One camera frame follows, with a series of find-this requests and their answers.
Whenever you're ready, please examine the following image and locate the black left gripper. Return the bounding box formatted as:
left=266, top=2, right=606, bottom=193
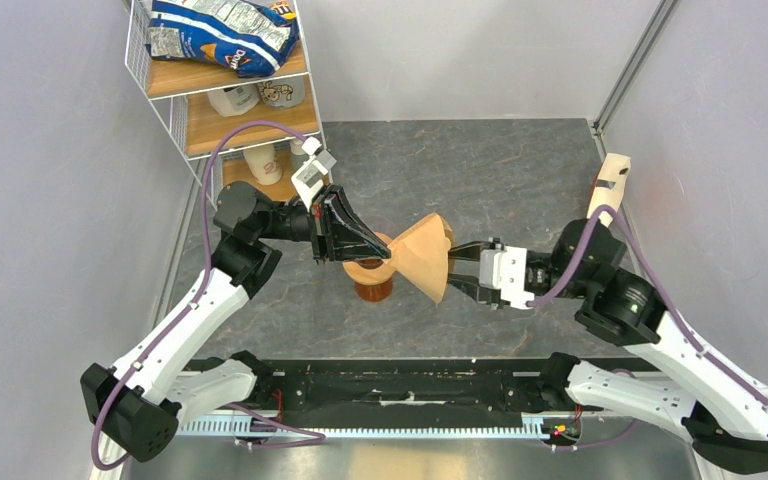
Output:
left=256, top=183, right=391, bottom=265

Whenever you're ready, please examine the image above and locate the round wooden dripper collar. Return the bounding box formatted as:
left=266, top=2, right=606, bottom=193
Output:
left=342, top=259, right=395, bottom=286

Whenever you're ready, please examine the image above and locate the brown paper coffee filter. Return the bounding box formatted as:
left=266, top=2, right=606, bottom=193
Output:
left=385, top=213, right=452, bottom=304

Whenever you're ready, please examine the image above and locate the amber glass carafe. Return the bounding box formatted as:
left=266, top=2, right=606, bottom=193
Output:
left=354, top=278, right=393, bottom=303

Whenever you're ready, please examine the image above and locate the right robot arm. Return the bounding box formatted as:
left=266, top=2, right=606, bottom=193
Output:
left=448, top=219, right=768, bottom=475

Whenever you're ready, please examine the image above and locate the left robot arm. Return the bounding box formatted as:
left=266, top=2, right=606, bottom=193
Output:
left=80, top=181, right=391, bottom=470

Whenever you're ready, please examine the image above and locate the brown coffee filter holder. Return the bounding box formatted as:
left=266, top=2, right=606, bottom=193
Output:
left=586, top=153, right=631, bottom=218

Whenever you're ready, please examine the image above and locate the green spray bottle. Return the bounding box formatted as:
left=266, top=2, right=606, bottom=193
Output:
left=289, top=139, right=307, bottom=157

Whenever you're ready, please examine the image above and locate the white paper cup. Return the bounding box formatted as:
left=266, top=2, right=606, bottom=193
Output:
left=243, top=144, right=283, bottom=186

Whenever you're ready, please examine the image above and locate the cartoon print white cup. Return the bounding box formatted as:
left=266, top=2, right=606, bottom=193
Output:
left=256, top=76, right=307, bottom=109

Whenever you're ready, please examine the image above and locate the white jug bottle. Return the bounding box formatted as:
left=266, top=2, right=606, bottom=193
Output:
left=206, top=84, right=261, bottom=117

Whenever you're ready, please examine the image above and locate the blue Doritos chip bag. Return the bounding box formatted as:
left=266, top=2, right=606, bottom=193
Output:
left=146, top=1, right=300, bottom=78

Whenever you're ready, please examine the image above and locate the yellow M&M's candy bag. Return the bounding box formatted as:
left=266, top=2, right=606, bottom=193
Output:
left=270, top=1, right=295, bottom=20

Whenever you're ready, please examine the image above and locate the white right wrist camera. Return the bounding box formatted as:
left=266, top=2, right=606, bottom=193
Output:
left=502, top=246, right=535, bottom=310

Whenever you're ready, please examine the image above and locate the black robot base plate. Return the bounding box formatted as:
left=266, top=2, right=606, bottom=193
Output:
left=233, top=351, right=576, bottom=429

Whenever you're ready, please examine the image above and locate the white wire shelf rack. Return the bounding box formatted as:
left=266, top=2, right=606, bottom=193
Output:
left=124, top=1, right=326, bottom=201

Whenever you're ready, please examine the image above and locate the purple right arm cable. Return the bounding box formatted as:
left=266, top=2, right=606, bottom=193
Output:
left=529, top=205, right=768, bottom=480

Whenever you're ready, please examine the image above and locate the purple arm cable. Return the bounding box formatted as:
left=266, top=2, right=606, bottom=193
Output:
left=529, top=205, right=768, bottom=480
left=89, top=121, right=327, bottom=472

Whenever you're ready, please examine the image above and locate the slotted cable duct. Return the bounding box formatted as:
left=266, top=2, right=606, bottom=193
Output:
left=177, top=411, right=562, bottom=441

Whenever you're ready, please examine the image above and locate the aluminium frame rail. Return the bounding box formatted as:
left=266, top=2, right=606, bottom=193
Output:
left=591, top=0, right=680, bottom=136

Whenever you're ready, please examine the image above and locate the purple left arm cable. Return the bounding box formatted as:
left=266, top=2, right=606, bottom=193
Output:
left=89, top=121, right=327, bottom=472

